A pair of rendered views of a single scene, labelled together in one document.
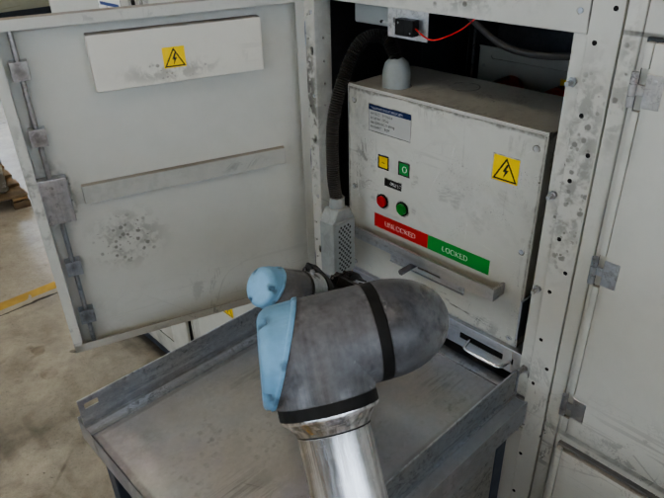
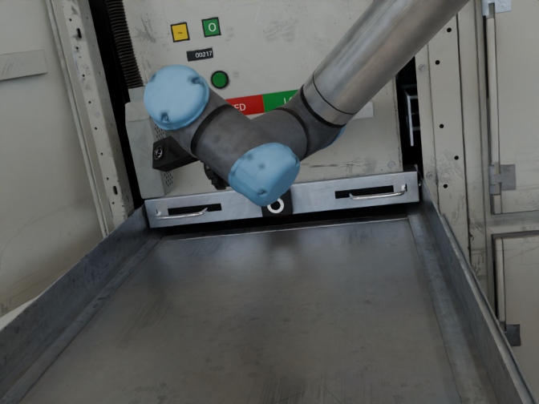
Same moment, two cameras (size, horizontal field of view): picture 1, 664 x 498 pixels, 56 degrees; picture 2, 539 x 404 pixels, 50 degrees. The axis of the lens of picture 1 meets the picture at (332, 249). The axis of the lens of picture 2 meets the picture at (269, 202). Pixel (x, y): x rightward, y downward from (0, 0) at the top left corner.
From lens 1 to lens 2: 79 cm
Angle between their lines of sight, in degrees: 36
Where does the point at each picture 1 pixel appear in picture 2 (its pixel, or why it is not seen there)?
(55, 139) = not seen: outside the picture
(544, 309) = (437, 86)
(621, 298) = (520, 15)
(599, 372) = (518, 114)
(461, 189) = (293, 14)
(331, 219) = (143, 113)
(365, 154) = (151, 34)
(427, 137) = not seen: outside the picture
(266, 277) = (180, 70)
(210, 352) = (49, 332)
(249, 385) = (147, 334)
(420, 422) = (384, 262)
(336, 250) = not seen: hidden behind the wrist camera
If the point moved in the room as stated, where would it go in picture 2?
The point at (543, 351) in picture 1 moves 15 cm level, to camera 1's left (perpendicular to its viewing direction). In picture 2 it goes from (447, 138) to (393, 159)
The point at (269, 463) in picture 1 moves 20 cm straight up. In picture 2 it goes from (279, 369) to (251, 201)
